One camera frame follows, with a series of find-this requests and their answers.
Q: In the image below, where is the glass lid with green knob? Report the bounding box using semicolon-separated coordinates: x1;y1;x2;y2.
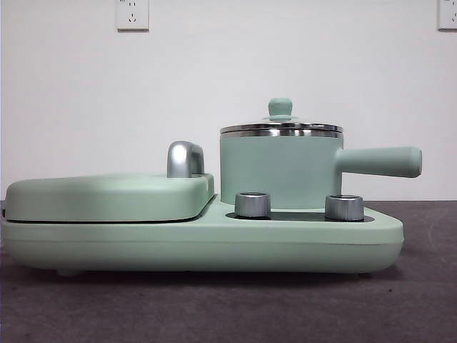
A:
220;98;344;139

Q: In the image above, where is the silver control knob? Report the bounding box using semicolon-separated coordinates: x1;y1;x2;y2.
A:
234;192;271;219
324;194;365;221

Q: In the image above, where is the pale green cooker base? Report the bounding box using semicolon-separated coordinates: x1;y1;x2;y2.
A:
0;194;404;278

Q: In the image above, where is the pale green pot with handle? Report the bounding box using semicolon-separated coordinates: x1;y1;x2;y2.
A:
219;134;423;210

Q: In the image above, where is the chrome griddle lid handle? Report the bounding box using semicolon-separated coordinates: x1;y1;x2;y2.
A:
166;140;205;179

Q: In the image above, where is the white wall socket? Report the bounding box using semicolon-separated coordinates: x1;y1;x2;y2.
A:
116;0;150;32
438;0;457;31

